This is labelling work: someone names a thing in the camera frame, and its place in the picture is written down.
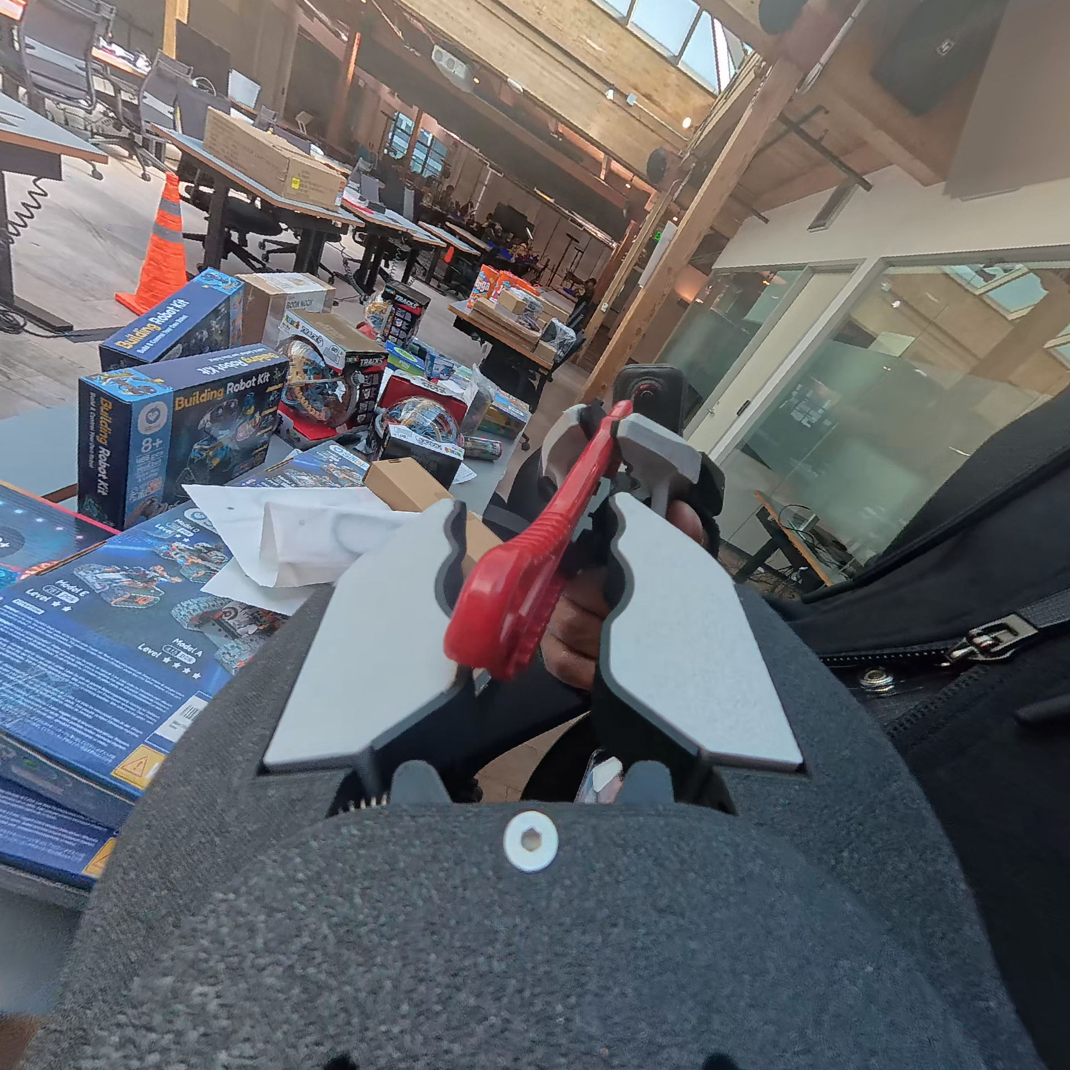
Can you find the black track toy box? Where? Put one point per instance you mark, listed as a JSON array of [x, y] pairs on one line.
[[405, 313]]

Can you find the red toy box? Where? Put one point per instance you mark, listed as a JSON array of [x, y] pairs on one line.
[[418, 386]]

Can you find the marble track toy box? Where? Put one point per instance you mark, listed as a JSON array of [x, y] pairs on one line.
[[334, 368]]

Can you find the black backpack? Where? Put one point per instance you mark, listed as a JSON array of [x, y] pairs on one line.
[[961, 752]]

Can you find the white paper bag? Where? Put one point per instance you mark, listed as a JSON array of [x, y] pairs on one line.
[[292, 535]]

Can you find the green blue toy box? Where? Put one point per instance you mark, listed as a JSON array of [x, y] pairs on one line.
[[506, 416]]

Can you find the black wall speaker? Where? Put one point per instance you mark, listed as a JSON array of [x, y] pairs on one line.
[[936, 50]]

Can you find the flat blue toy box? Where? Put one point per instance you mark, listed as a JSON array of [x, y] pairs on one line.
[[318, 468]]

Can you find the red plastic wrench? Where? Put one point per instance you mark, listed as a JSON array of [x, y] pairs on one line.
[[510, 585]]

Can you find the small printed can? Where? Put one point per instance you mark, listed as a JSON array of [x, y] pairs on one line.
[[482, 447]]

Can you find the thin blue box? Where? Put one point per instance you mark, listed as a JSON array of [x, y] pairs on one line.
[[42, 836]]

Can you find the grey desk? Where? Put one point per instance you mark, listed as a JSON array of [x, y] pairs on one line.
[[33, 447]]

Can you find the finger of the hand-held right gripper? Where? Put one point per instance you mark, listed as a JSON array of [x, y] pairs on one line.
[[560, 443], [665, 451]]

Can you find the background desk with black legs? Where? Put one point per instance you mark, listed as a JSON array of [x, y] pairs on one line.
[[242, 196]]

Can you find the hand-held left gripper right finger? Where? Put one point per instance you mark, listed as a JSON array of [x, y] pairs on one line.
[[702, 660]]

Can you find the small brown cardboard box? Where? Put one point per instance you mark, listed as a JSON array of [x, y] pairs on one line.
[[405, 485]]

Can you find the long cardboard box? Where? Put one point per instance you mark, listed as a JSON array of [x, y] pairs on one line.
[[267, 159]]

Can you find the cardboard box with white label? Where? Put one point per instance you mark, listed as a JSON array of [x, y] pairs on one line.
[[280, 297]]

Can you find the person's right hand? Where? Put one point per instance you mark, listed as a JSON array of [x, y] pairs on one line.
[[577, 635]]

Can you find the dark box with red edge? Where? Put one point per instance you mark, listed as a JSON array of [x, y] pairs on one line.
[[42, 535]]

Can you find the wooden table with cartons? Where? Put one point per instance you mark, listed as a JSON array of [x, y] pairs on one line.
[[501, 339]]

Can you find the large flat blue kit box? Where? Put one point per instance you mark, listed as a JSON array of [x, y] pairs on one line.
[[92, 660]]

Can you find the orange traffic cone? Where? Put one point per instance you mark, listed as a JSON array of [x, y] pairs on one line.
[[160, 251]]

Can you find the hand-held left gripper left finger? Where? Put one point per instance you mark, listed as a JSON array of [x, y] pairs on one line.
[[368, 652]]

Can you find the upright blue robot kit box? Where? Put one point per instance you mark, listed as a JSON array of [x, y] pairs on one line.
[[201, 435]]

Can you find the globe toy box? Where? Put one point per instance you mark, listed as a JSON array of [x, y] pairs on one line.
[[418, 435]]

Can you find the black round hanging speaker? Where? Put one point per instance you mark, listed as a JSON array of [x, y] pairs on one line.
[[782, 12]]

